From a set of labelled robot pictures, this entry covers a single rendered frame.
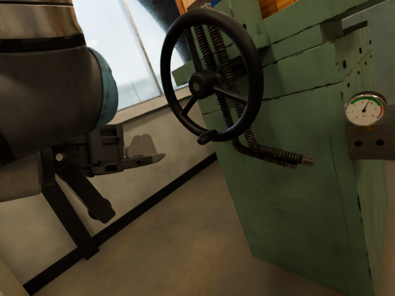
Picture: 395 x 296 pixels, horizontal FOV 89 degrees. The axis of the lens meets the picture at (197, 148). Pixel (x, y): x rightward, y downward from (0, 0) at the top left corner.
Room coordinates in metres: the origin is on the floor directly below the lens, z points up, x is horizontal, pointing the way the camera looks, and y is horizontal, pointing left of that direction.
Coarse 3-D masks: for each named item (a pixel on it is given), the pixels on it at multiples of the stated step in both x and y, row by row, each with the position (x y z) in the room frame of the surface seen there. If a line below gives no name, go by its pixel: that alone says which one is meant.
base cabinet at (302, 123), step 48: (288, 96) 0.51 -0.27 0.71; (336, 96) 0.43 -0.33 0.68; (288, 144) 0.53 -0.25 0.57; (336, 144) 0.44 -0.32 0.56; (240, 192) 0.71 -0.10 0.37; (288, 192) 0.56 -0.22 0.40; (336, 192) 0.46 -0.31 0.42; (384, 192) 0.72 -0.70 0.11; (288, 240) 0.60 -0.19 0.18; (336, 240) 0.47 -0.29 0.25; (336, 288) 0.50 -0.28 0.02
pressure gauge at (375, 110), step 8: (352, 96) 0.38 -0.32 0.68; (360, 96) 0.35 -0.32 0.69; (368, 96) 0.34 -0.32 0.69; (376, 96) 0.33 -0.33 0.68; (352, 104) 0.36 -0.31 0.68; (360, 104) 0.35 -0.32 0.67; (368, 104) 0.34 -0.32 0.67; (376, 104) 0.34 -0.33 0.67; (384, 104) 0.33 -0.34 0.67; (344, 112) 0.37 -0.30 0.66; (352, 112) 0.36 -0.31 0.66; (360, 112) 0.35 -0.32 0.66; (368, 112) 0.35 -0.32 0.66; (376, 112) 0.34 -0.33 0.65; (384, 112) 0.33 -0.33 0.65; (352, 120) 0.37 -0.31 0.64; (360, 120) 0.36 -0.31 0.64; (368, 120) 0.35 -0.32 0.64; (376, 120) 0.34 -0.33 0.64; (368, 128) 0.36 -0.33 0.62
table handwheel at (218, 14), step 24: (192, 24) 0.45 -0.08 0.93; (216, 24) 0.40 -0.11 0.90; (240, 24) 0.38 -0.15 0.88; (168, 48) 0.52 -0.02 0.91; (192, 48) 0.47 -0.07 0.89; (240, 48) 0.37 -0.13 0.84; (168, 72) 0.55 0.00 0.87; (216, 72) 0.50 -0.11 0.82; (240, 72) 0.55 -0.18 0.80; (168, 96) 0.57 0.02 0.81; (192, 96) 0.50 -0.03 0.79; (240, 96) 0.41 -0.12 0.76; (192, 120) 0.55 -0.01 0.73; (240, 120) 0.41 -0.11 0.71
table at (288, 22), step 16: (304, 0) 0.45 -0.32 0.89; (320, 0) 0.43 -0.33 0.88; (336, 0) 0.41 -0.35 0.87; (352, 0) 0.39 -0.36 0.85; (368, 0) 0.38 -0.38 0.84; (384, 0) 0.48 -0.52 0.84; (272, 16) 0.50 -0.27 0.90; (288, 16) 0.48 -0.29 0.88; (304, 16) 0.46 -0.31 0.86; (320, 16) 0.43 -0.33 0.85; (336, 16) 0.43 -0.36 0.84; (272, 32) 0.51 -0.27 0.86; (288, 32) 0.48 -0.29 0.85; (192, 64) 0.73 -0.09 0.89; (176, 80) 0.81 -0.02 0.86
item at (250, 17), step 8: (224, 0) 0.48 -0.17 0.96; (232, 0) 0.48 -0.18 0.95; (240, 0) 0.50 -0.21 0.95; (248, 0) 0.53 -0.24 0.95; (256, 0) 0.55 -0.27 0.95; (216, 8) 0.50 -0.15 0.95; (224, 8) 0.49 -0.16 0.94; (232, 8) 0.48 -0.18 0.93; (240, 8) 0.50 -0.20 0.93; (248, 8) 0.52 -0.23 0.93; (256, 8) 0.55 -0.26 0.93; (232, 16) 0.48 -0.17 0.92; (240, 16) 0.49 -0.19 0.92; (248, 16) 0.51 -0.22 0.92; (256, 16) 0.54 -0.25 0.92; (248, 24) 0.51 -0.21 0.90; (256, 24) 0.53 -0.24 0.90; (192, 32) 0.57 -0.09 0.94; (208, 32) 0.53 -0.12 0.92; (248, 32) 0.50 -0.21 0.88; (256, 32) 0.53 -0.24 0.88; (208, 40) 0.54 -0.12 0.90; (224, 40) 0.50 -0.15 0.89; (200, 56) 0.57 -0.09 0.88
